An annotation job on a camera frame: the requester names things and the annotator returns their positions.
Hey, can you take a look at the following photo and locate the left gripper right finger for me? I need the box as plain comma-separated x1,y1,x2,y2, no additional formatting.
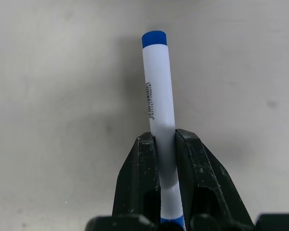
175,128,254,228

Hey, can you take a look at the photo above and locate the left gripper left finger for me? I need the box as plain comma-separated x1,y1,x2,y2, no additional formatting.
112,132,161,223

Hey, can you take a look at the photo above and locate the blue-capped white marker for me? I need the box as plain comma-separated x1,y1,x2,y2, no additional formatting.
141,30,186,231

